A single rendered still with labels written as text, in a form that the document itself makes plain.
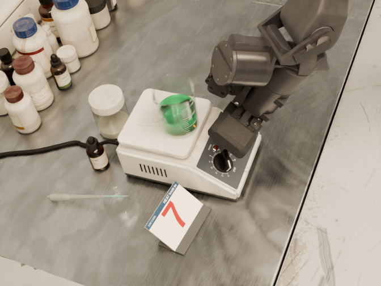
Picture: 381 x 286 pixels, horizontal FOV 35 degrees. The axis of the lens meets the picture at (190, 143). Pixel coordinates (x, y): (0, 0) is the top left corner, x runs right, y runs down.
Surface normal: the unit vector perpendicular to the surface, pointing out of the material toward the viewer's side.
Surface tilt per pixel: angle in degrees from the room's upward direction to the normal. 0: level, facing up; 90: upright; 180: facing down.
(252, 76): 85
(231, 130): 30
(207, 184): 90
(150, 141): 0
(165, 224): 40
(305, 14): 52
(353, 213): 0
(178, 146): 0
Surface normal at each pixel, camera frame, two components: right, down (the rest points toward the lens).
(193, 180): -0.35, 0.75
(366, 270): -0.12, -0.63
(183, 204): 0.47, -0.29
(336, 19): 0.30, 0.71
